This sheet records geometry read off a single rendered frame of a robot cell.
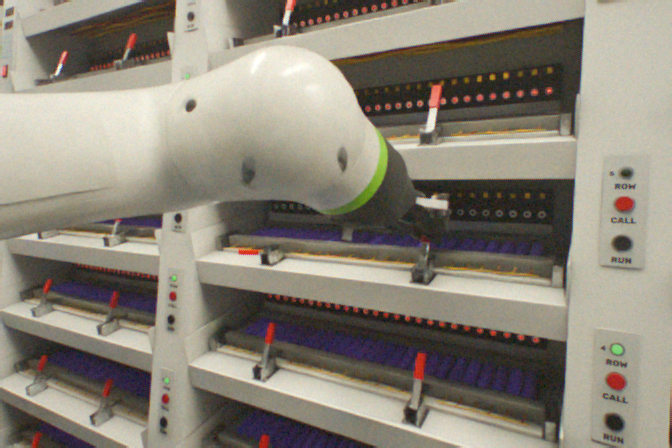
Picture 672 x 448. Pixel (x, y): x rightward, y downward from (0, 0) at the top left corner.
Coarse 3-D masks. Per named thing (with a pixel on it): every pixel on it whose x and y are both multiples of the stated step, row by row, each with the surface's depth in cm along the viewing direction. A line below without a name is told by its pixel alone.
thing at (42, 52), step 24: (48, 0) 122; (0, 48) 120; (24, 48) 117; (48, 48) 122; (72, 48) 128; (0, 264) 115; (24, 264) 119; (48, 264) 125; (72, 264) 130; (0, 288) 115; (0, 336) 115; (24, 336) 120; (0, 360) 115; (0, 408) 116
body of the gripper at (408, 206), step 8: (408, 176) 45; (408, 184) 45; (408, 192) 44; (416, 192) 47; (408, 200) 45; (416, 200) 46; (400, 208) 44; (408, 208) 45; (416, 208) 47; (392, 216) 44; (400, 216) 45; (376, 224) 45; (384, 224) 45
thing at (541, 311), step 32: (224, 224) 86; (256, 224) 94; (480, 224) 72; (512, 224) 69; (544, 224) 67; (224, 256) 80; (256, 256) 78; (256, 288) 74; (288, 288) 71; (320, 288) 67; (352, 288) 64; (384, 288) 62; (416, 288) 59; (448, 288) 58; (480, 288) 57; (512, 288) 56; (544, 288) 55; (448, 320) 58; (480, 320) 56; (512, 320) 54; (544, 320) 52
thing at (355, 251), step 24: (240, 240) 83; (264, 240) 80; (288, 240) 78; (312, 240) 76; (408, 264) 65; (456, 264) 63; (480, 264) 62; (504, 264) 60; (528, 264) 59; (552, 264) 57
